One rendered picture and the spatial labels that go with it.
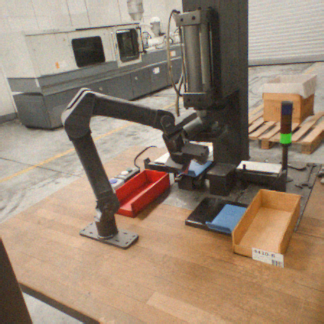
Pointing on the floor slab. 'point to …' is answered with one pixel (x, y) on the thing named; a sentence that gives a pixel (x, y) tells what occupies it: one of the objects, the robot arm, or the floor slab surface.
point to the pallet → (291, 131)
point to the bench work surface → (160, 263)
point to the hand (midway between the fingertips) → (185, 171)
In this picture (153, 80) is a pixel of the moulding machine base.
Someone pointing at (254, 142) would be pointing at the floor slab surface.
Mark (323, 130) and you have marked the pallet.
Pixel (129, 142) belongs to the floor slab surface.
